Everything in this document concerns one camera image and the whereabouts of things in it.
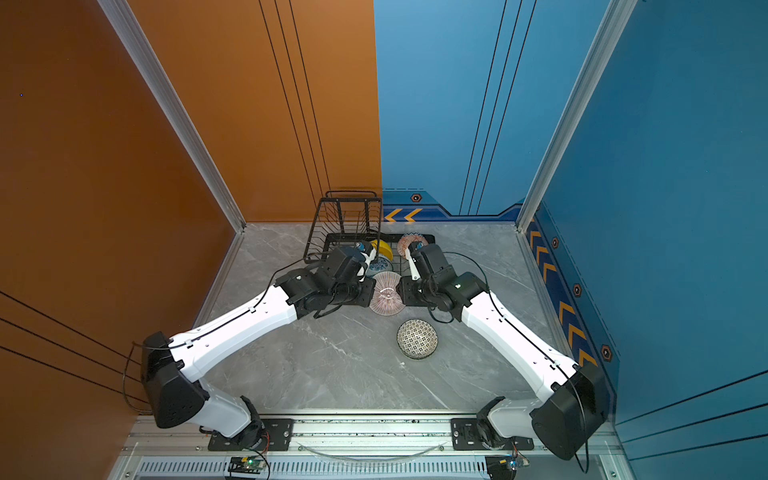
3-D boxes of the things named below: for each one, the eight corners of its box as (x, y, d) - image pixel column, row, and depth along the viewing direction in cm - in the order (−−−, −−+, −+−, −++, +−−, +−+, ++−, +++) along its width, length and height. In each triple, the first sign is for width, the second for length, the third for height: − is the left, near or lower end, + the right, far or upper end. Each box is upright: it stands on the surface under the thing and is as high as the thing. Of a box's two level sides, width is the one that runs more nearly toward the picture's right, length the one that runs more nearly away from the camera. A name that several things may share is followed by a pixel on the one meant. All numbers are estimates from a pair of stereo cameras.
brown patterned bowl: (405, 364, 86) (405, 357, 81) (393, 334, 92) (393, 325, 87) (440, 351, 89) (442, 343, 84) (426, 323, 95) (428, 314, 90)
